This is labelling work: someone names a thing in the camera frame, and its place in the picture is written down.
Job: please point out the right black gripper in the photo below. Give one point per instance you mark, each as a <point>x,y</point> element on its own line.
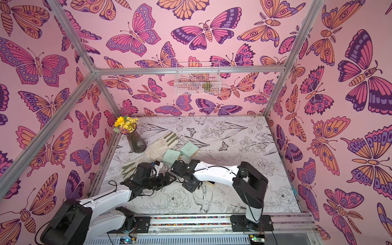
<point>179,168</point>

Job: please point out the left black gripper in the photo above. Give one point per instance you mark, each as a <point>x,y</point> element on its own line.
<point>162,183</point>

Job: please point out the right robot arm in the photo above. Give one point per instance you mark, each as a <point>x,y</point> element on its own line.
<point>248,183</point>

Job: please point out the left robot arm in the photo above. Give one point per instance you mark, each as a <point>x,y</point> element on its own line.
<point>84,210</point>

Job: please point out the beige garden glove far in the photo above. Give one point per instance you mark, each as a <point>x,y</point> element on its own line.
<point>157,149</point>

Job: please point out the beige garden glove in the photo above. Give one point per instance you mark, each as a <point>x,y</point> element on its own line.
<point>129,168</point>
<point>157,149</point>

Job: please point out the beige garden glove near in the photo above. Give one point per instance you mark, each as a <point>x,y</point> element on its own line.
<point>129,168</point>

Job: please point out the glass vase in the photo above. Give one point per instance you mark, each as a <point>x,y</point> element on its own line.
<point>136,142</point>

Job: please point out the yellow flower bouquet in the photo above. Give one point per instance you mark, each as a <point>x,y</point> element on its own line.
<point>125,125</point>

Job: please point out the green fruit in basket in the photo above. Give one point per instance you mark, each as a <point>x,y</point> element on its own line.
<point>208,87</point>

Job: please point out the white wire basket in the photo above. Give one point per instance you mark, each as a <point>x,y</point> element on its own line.
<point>190,77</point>

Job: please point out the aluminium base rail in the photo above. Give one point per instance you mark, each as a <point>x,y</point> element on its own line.
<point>203,223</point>

